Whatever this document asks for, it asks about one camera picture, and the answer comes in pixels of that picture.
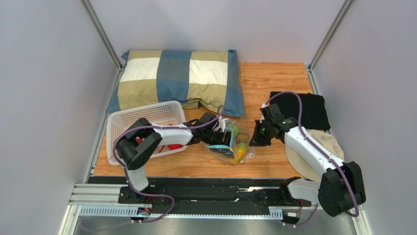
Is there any plaid pillow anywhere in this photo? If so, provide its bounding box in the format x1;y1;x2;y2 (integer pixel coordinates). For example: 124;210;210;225
106;49;245;117

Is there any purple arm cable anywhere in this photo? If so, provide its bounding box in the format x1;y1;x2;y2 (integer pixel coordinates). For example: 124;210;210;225
264;91;360;218
112;105;226;209

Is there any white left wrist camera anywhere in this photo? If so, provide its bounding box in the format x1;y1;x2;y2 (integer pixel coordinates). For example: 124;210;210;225
216;118;232;130

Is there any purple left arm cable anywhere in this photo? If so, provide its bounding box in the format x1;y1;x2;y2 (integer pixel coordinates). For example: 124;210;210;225
112;105;226;209

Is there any red toy lobster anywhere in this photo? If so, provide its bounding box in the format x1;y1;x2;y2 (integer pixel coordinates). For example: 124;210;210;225
132;123;191;157

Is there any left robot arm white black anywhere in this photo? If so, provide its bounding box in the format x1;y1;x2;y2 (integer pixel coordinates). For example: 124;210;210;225
112;112;234;192

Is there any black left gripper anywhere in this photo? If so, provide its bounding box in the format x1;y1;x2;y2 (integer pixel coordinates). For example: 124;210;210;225
202;130;235;160

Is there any yellow toy fruit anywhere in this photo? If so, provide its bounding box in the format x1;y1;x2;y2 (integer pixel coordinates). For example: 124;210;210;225
233;142;248;164

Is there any white plastic basket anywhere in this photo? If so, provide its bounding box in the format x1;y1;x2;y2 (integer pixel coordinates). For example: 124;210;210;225
106;100;189;166

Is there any clear zip top bag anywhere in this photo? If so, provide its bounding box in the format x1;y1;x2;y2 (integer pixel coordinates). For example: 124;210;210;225
204;121;255;165

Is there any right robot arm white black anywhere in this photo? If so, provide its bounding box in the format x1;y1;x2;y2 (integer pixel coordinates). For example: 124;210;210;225
249;104;367;217

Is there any aluminium frame rail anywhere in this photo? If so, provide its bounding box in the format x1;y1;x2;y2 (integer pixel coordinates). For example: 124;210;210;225
59;177;372;235

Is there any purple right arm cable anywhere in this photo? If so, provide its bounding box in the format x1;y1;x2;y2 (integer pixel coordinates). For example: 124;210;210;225
264;91;360;218

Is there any black folded cloth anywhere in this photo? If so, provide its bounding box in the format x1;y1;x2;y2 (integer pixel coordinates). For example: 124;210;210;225
270;93;331;131

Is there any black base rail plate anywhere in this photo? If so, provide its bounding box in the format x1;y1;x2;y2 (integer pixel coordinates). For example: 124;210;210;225
87;176;312;215

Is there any beige hat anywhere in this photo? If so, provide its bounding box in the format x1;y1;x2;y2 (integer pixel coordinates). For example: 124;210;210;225
284;127;345;183

